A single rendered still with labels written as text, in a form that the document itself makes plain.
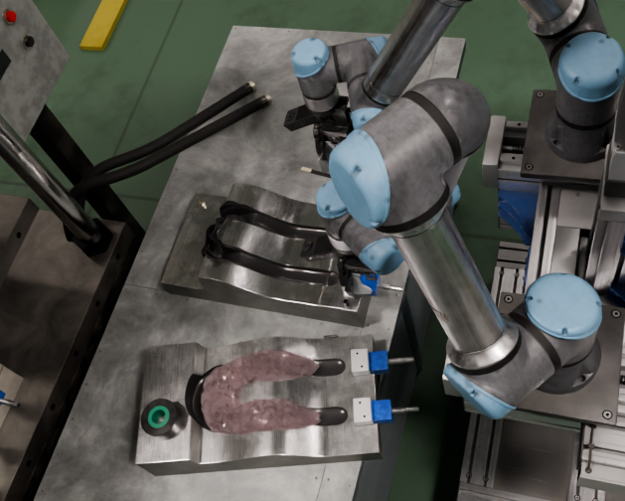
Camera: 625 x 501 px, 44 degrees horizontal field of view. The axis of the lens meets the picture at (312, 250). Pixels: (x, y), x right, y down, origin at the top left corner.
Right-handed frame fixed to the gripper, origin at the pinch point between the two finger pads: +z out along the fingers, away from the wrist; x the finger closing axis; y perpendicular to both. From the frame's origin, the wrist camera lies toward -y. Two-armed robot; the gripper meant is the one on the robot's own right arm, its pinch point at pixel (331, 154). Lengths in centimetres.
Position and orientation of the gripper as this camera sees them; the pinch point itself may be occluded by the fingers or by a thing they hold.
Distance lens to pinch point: 183.9
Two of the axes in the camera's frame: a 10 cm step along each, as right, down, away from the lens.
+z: 2.1, 4.8, 8.5
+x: 2.7, -8.7, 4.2
